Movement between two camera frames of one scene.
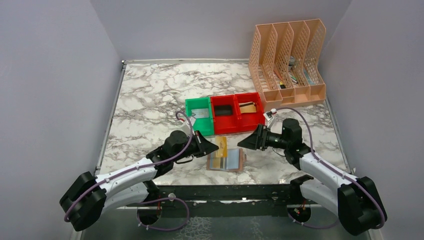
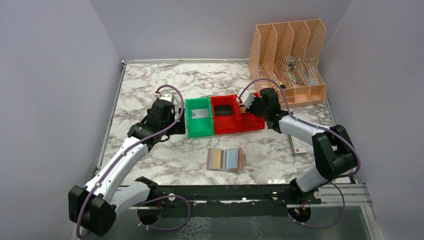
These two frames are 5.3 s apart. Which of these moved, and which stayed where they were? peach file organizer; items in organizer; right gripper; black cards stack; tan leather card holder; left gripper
Moved: left gripper; right gripper
Stayed: tan leather card holder; black cards stack; peach file organizer; items in organizer
